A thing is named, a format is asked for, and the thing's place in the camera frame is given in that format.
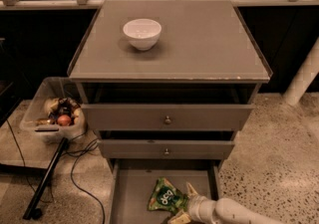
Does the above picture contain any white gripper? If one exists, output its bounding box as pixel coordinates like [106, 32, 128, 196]
[167, 182, 218, 224]

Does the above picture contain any green rice chip bag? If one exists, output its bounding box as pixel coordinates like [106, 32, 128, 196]
[148, 177, 188, 214]

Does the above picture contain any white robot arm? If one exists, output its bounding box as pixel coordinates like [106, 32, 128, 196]
[167, 182, 284, 224]

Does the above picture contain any bottom grey drawer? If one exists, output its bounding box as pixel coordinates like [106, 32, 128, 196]
[107, 159, 221, 224]

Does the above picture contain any grey drawer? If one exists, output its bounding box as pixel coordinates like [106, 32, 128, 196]
[98, 139, 234, 160]
[107, 159, 221, 224]
[82, 104, 253, 131]

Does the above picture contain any middle grey drawer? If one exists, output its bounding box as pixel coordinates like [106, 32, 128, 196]
[98, 139, 234, 160]

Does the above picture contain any grey drawer cabinet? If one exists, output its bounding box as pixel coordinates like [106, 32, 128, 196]
[67, 0, 273, 224]

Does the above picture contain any top grey drawer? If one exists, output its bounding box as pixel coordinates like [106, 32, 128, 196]
[82, 104, 253, 131]

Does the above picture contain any black metal leg bar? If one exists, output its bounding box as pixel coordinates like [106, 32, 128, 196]
[23, 138, 68, 220]

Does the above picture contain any red apple in bin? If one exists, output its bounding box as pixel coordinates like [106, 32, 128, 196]
[57, 114, 72, 126]

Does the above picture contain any clear plastic bin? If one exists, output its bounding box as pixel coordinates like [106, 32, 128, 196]
[20, 77, 87, 143]

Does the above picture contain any white ceramic bowl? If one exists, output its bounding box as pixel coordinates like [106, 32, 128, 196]
[123, 19, 161, 51]

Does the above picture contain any white railing bar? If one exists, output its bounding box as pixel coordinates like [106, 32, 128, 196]
[0, 0, 319, 10]

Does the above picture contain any black cable on floor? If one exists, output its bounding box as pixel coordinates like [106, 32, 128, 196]
[61, 129, 107, 224]

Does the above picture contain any white pillar post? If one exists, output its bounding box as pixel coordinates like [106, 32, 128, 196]
[283, 38, 319, 106]

